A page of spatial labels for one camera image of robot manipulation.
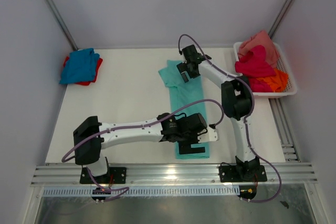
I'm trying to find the orange t shirt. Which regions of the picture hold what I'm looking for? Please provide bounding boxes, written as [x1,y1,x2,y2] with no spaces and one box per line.
[256,68,289,93]

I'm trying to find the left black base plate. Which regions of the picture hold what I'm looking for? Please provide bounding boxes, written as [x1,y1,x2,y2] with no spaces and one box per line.
[79,167,127,184]

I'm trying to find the white plastic basket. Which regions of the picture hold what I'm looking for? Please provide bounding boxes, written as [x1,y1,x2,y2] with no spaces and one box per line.
[233,41,298,100]

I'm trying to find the right corner frame post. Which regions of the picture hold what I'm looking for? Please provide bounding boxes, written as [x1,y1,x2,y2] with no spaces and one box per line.
[268,0,295,39]

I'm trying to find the teal t shirt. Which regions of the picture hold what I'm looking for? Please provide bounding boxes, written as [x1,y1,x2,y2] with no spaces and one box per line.
[159,60,210,159]

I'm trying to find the right black controller board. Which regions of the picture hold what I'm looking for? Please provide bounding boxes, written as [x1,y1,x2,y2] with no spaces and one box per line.
[238,186,257,200]

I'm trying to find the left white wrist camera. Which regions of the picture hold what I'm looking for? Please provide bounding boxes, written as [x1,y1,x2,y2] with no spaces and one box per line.
[197,126,219,143]

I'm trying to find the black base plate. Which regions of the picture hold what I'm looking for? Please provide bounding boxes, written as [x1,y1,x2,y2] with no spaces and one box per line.
[218,162,268,183]
[79,167,127,184]

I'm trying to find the magenta t shirt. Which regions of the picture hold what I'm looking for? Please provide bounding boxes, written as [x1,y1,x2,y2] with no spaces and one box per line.
[235,45,276,92]

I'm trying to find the salmon pink t shirt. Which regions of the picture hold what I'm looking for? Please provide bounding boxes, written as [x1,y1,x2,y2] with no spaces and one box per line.
[238,30,280,68]

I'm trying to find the aluminium front rail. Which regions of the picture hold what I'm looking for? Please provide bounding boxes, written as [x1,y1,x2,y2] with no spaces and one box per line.
[31,162,318,186]

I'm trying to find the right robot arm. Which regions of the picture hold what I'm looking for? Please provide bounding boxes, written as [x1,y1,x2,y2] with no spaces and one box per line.
[177,45,260,182]

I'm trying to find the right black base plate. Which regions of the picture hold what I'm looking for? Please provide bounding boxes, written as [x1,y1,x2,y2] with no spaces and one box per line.
[218,162,268,183]

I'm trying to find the left black controller board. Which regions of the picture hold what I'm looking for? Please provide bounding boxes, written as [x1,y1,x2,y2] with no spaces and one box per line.
[91,187,111,201]

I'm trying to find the black controller board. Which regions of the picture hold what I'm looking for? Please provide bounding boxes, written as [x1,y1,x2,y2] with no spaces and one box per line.
[238,186,257,200]
[91,187,111,201]

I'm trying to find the red folded t shirt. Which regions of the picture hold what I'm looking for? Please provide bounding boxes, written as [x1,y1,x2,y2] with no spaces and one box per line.
[63,56,103,86]

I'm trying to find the blue folded t shirt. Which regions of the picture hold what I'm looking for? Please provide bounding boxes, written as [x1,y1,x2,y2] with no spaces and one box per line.
[59,48,101,84]

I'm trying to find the corner frame post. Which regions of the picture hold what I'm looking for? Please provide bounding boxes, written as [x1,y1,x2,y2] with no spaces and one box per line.
[268,0,295,39]
[44,0,79,51]

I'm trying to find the white slotted cable duct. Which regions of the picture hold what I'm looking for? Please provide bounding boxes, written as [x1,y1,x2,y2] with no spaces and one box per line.
[42,185,239,197]

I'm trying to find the left corner frame post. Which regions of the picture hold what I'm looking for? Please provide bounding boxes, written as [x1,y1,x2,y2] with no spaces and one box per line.
[44,0,79,51]

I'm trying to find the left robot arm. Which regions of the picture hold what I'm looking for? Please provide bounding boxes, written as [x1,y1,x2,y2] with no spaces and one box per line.
[73,113,210,183]

